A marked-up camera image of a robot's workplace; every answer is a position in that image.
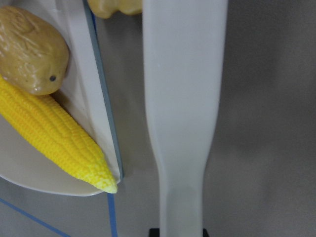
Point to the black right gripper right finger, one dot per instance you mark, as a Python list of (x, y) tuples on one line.
[(205, 233)]

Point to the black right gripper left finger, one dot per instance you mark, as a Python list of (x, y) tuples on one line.
[(154, 232)]

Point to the yellow toy corn cob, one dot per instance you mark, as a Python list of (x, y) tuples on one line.
[(44, 124)]

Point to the beige plastic dustpan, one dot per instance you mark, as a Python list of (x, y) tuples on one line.
[(84, 95)]

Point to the beige hand brush black bristles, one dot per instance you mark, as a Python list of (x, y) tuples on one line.
[(183, 45)]

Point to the brown toy potato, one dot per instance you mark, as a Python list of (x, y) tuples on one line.
[(33, 54)]

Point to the tan toy ginger root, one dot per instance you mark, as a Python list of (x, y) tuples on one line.
[(106, 8)]

